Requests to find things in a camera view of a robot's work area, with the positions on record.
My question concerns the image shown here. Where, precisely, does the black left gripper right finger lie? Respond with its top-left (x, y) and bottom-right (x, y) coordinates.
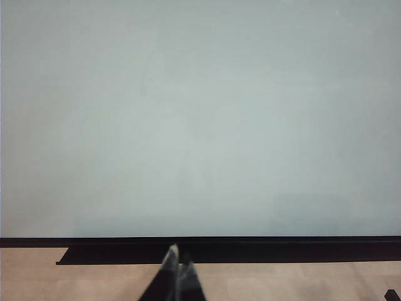
top-left (177, 252), bottom-right (207, 301)

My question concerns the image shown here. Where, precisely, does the white glass whiteboard black frame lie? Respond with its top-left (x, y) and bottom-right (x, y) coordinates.
top-left (0, 0), bottom-right (401, 249)

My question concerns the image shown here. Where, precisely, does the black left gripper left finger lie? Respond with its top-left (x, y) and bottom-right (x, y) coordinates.
top-left (138, 244), bottom-right (180, 301)

